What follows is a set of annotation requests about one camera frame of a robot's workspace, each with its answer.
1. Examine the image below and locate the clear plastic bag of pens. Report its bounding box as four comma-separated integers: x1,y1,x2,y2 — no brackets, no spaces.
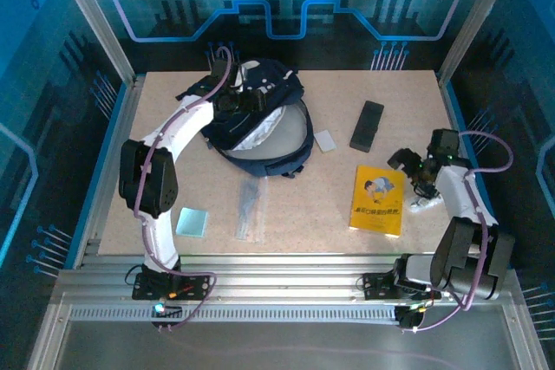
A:
233,175,268,244

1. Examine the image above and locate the aluminium frame post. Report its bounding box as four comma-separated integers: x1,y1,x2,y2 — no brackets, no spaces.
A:
47,0,139,85
436,0,521,85

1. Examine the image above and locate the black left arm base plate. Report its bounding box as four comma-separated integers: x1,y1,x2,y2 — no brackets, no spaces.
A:
132,272,212,302

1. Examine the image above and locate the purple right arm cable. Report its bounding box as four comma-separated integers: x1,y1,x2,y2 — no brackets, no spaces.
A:
401,129,515,334

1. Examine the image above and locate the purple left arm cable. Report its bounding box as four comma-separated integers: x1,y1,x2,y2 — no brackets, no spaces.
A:
132,45,235,333

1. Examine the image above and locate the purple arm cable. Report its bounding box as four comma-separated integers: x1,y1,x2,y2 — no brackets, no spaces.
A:
132,45,235,333
401,129,515,334

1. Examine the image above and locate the small black controller with LED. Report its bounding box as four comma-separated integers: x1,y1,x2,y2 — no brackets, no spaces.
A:
395,304,425,331
150,302,184,321

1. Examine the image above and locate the small white item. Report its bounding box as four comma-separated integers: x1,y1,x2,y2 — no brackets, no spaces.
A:
408,195,444,216

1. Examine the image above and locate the navy blue student backpack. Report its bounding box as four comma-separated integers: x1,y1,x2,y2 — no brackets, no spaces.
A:
199,57,314,179

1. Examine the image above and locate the slotted grey cable duct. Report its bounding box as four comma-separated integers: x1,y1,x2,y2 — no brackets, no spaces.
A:
68,305,402,324

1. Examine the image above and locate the steel sheet panel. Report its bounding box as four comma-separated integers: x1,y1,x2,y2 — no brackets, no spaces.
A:
25,300,550,370

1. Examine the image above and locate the light teal square note pad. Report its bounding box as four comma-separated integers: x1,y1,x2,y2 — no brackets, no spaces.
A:
175,207,210,239

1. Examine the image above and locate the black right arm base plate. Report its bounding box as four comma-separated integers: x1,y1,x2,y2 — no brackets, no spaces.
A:
362,272,434,301

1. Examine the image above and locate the aluminium side rail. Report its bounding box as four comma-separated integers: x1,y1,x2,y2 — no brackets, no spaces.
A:
436,75,513,269
72,77,147,269

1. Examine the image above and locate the aluminium front beam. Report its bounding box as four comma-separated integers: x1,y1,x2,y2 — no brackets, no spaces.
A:
49,252,528,307

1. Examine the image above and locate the yellow illustrated book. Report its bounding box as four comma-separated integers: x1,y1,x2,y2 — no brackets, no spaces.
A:
349,165,407,239

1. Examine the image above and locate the black pencil case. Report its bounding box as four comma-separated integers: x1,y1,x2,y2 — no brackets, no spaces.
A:
349,100,386,153

